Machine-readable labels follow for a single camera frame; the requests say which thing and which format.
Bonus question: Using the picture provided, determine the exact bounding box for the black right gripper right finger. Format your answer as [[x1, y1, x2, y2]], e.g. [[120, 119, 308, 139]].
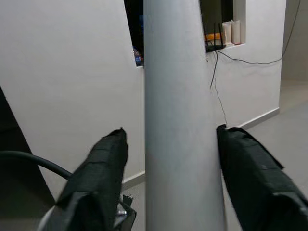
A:
[[216, 124, 308, 231]]

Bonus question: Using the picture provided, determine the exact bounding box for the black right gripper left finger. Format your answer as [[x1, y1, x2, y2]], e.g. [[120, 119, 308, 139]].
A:
[[38, 127, 129, 231]]

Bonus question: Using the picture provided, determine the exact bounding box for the white plastic table leg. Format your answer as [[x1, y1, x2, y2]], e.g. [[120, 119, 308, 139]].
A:
[[143, 0, 228, 231]]

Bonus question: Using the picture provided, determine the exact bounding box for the black router with antennas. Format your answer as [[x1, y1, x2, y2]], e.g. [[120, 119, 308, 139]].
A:
[[205, 23, 227, 52]]

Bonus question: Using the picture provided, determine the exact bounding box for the white paper roll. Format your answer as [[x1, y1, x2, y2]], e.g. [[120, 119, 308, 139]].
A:
[[231, 20, 241, 45], [222, 22, 232, 45]]

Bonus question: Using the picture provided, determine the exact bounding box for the orange box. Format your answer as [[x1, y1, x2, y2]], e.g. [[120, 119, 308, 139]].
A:
[[204, 32, 223, 40]]

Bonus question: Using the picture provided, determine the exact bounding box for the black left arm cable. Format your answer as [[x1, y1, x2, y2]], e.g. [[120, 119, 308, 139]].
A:
[[0, 150, 74, 180]]

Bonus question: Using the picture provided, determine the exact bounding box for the thin black wall cable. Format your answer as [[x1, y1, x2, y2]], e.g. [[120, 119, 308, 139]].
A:
[[215, 0, 303, 65]]

